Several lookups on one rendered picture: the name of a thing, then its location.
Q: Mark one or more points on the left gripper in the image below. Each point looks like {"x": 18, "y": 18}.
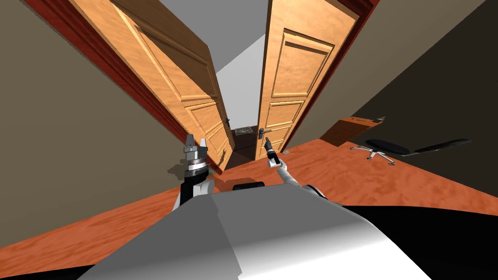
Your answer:
{"x": 195, "y": 153}

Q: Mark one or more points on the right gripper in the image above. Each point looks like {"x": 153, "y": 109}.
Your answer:
{"x": 273, "y": 156}

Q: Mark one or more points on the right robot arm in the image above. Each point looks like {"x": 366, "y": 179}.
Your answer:
{"x": 290, "y": 178}

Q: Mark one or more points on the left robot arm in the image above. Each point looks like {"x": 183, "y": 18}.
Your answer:
{"x": 191, "y": 182}

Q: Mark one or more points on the dark patterned mat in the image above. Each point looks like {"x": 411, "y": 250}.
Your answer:
{"x": 244, "y": 131}

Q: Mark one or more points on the wooden door leaf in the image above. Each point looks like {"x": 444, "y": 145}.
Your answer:
{"x": 299, "y": 70}
{"x": 167, "y": 74}

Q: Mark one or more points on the brown wooden desk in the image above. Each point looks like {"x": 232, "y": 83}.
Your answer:
{"x": 342, "y": 130}

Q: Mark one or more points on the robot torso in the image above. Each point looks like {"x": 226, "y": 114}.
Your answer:
{"x": 272, "y": 233}

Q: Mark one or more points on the black office chair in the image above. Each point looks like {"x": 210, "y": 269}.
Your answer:
{"x": 383, "y": 146}

